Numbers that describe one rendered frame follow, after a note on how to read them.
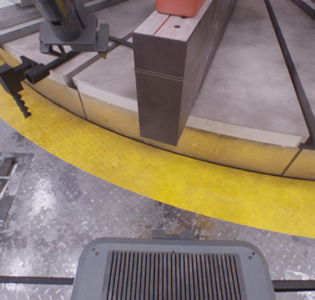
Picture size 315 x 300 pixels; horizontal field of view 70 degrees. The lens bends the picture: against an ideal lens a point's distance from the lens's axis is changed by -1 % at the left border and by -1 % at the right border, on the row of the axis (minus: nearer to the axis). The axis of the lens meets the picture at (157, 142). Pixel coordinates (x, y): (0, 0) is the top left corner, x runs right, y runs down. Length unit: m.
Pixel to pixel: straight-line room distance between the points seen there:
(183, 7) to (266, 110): 0.56
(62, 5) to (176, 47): 0.26
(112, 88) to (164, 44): 0.53
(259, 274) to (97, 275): 0.42
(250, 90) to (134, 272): 0.86
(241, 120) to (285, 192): 0.43
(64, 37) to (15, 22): 1.24
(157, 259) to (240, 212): 0.51
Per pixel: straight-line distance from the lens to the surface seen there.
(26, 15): 1.74
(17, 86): 1.40
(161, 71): 0.62
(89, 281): 0.70
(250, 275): 0.72
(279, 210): 1.14
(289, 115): 1.06
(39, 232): 1.09
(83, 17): 0.50
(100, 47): 0.51
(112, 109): 1.16
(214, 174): 1.13
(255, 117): 0.99
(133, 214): 1.01
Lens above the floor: 0.93
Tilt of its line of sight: 50 degrees down
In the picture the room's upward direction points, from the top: straight up
